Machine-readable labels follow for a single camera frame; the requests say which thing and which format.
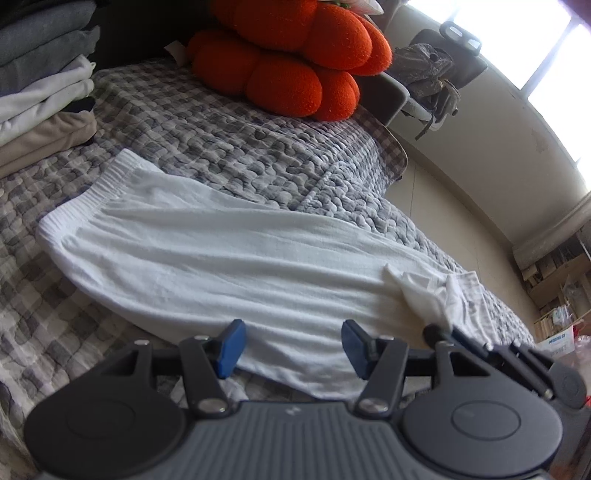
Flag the grey folded sweatshirt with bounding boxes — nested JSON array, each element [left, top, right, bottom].
[[0, 25, 101, 86], [0, 0, 95, 68]]

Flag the beige folded garment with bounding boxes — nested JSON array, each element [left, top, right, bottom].
[[0, 108, 98, 178]]

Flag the large window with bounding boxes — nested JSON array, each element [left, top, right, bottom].
[[406, 0, 591, 195]]

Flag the clear plastic bag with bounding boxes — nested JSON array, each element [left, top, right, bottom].
[[568, 335, 591, 365]]

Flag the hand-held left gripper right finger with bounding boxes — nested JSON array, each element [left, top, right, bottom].
[[341, 318, 498, 415]]

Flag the grey plaid sofa cover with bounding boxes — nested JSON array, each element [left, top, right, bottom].
[[360, 106, 410, 185]]

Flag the white folded sweatshirt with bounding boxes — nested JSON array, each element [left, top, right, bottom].
[[0, 54, 95, 139]]

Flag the white pants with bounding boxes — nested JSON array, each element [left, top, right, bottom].
[[36, 148, 502, 401]]

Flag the grey patterned curtain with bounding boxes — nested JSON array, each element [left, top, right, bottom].
[[512, 194, 591, 273]]

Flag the wooden shelf unit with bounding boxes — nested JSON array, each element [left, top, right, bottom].
[[522, 231, 591, 342]]

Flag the grey pebble quilted blanket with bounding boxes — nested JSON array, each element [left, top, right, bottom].
[[0, 62, 536, 480]]

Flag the orange plush cushion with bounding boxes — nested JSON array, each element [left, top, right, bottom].
[[187, 28, 361, 121], [210, 0, 393, 77]]

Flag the camouflage backpack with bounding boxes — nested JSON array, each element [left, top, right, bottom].
[[392, 42, 460, 104]]

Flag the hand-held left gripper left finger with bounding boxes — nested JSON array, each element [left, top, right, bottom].
[[90, 318, 247, 415]]

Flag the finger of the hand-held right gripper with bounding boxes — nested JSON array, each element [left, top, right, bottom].
[[422, 323, 555, 400]]

